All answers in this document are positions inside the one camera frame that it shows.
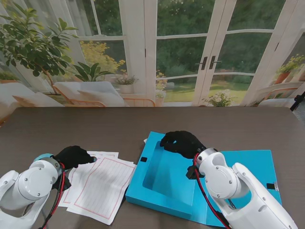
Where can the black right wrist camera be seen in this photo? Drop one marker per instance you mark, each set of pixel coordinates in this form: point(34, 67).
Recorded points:
point(191, 173)

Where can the blue-backed white label roll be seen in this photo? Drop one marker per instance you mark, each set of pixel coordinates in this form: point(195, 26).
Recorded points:
point(44, 156)

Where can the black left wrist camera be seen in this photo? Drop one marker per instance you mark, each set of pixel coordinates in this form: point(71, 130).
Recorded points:
point(67, 182)

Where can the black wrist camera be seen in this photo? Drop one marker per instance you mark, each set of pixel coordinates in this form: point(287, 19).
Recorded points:
point(191, 173)
point(67, 182)

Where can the blue plastic file box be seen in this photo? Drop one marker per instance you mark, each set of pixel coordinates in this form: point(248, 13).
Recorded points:
point(171, 181)

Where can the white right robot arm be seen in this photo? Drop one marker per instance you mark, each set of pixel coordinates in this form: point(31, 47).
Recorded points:
point(226, 183)

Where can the black tripod stand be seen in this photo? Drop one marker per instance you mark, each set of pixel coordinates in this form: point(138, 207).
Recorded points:
point(297, 101)

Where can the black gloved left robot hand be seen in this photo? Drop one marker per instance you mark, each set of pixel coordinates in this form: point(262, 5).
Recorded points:
point(74, 156)

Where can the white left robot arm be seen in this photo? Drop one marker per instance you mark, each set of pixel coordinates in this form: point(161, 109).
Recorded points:
point(33, 183)

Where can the printed garden window backdrop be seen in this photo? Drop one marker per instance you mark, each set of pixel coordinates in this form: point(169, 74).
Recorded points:
point(181, 47)

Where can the white peeled label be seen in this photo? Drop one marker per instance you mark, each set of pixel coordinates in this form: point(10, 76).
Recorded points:
point(145, 142)

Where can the red-lined white paper sheet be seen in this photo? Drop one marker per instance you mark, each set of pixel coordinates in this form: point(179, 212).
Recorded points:
point(71, 181)
point(104, 188)
point(83, 171)

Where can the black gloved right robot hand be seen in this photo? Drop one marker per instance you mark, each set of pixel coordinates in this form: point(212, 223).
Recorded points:
point(186, 143)

